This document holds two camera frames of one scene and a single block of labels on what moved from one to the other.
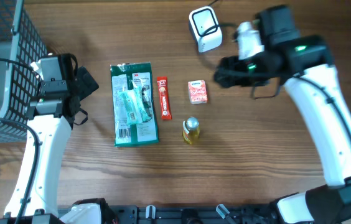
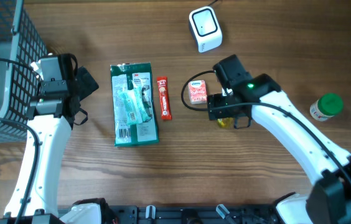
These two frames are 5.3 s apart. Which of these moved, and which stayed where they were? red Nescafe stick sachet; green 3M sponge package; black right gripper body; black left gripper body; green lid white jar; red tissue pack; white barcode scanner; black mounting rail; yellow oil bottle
Moved: green lid white jar; yellow oil bottle; black right gripper body
Stayed: green 3M sponge package; red Nescafe stick sachet; red tissue pack; black left gripper body; white barcode scanner; black mounting rail
